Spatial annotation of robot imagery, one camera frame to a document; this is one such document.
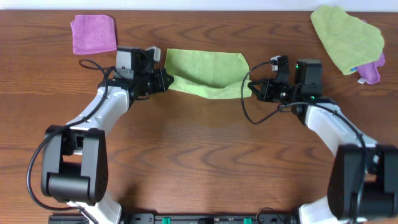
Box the black right camera cable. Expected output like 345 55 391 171
241 60 368 222

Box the crumpled green cloth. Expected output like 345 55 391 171
310 5 384 75

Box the folded purple cloth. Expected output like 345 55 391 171
70 15 117 55

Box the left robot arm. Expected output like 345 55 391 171
38 46 174 223

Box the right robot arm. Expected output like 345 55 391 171
241 55 397 223

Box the light green microfiber cloth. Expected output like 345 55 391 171
165 49 252 100

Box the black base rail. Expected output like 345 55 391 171
47 211 301 224

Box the crumpled purple cloth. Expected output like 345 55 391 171
345 17 385 84

